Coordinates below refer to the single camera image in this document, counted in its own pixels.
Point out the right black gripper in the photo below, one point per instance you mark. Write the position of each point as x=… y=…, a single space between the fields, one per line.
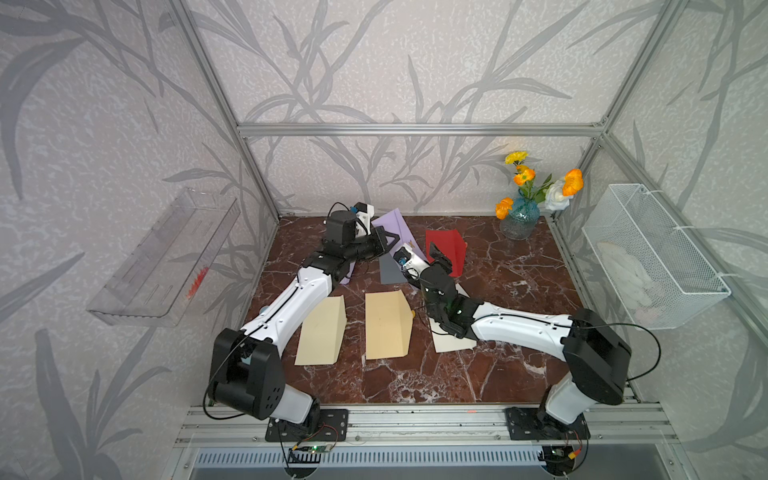
x=439 y=257

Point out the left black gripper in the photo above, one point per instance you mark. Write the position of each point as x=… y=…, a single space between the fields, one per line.
x=379 y=243

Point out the red envelope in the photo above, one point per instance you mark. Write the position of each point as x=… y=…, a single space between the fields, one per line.
x=451 y=244

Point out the grey envelope with gold seal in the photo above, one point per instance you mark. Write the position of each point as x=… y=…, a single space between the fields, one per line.
x=390 y=273

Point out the lilac envelope with gold seal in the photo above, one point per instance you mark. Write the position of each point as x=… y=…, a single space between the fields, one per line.
x=346 y=279

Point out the tan kraft envelope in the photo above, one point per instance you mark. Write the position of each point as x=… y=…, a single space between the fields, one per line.
x=388 y=325

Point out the cream white envelope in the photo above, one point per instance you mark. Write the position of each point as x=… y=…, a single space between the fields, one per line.
x=444 y=342

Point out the pale yellow envelope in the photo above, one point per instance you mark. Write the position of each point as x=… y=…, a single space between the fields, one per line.
x=322 y=333

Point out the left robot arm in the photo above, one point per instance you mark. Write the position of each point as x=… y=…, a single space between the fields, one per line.
x=246 y=371

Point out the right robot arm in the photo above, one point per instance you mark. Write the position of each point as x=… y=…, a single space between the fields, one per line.
x=597 y=358

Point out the blue glass vase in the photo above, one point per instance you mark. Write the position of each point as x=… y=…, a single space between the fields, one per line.
x=518 y=218

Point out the white cloth in basket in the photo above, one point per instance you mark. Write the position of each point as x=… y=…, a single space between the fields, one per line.
x=631 y=281

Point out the left green circuit board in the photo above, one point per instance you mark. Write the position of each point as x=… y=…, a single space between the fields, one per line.
x=313 y=449

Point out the right small circuit board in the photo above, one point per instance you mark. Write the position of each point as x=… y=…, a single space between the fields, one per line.
x=560 y=461

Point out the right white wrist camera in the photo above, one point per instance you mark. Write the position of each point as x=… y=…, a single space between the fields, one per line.
x=408 y=262

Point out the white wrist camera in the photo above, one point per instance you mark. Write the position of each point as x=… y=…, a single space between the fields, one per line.
x=408 y=262
x=364 y=214

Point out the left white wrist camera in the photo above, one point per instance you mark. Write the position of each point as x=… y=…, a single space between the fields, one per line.
x=364 y=214

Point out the horizontal aluminium frame bar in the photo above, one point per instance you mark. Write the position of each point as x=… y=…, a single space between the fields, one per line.
x=253 y=130

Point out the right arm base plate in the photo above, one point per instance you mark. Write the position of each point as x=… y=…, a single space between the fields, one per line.
x=534 y=424

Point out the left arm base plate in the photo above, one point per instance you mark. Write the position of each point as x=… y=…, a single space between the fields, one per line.
x=325 y=425

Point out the white wire basket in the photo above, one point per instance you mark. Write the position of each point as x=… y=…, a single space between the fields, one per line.
x=687 y=284

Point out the clear acrylic wall shelf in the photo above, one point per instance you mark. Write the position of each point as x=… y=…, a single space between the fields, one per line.
x=149 y=288

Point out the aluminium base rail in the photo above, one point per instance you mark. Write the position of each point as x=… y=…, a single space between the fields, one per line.
x=440 y=425

